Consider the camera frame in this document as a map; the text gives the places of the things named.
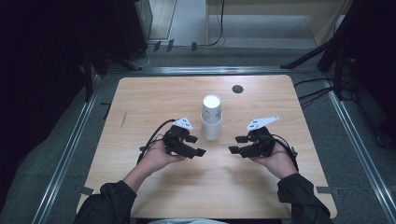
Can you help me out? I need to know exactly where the printed white paper cup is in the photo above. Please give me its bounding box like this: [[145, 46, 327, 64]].
[[201, 94, 223, 123]]

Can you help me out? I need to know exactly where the person's left hand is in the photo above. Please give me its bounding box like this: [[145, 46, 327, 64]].
[[141, 139, 187, 175]]

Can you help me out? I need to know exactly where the light wooden furniture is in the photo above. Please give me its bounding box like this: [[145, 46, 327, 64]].
[[205, 0, 354, 49]]

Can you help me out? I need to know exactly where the black cabinet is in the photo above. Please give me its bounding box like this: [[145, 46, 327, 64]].
[[113, 0, 153, 61]]

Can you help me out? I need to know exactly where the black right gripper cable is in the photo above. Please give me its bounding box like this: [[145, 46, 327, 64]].
[[270, 133, 300, 172]]

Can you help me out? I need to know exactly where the black tripod stand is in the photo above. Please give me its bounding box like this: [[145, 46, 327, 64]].
[[279, 0, 396, 104]]

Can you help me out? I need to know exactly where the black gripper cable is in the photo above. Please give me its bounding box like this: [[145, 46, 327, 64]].
[[270, 133, 300, 172], [136, 119, 177, 165]]

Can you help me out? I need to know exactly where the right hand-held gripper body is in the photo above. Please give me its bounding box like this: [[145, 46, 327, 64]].
[[246, 116, 280, 158]]

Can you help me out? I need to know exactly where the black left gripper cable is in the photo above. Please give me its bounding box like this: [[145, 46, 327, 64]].
[[136, 119, 177, 165]]

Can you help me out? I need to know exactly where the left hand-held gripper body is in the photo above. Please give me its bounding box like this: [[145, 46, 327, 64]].
[[162, 117, 195, 158]]

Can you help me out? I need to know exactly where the black hanging cable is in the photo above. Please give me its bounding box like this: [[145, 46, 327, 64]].
[[206, 0, 226, 48]]

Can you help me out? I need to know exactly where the person's right hand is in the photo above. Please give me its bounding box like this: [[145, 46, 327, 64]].
[[248, 142, 299, 180]]

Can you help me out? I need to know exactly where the dark metal stand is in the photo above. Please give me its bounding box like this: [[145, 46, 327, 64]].
[[81, 46, 108, 104]]

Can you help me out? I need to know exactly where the metal floor rail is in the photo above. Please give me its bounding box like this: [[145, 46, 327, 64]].
[[320, 74, 396, 224], [31, 74, 104, 224]]

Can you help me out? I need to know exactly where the black floor cable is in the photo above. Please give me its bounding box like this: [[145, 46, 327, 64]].
[[298, 87, 334, 109], [293, 77, 334, 89]]

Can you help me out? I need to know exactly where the grey tape patch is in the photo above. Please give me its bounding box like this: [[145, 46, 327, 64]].
[[316, 186, 340, 197], [74, 185, 95, 196]]

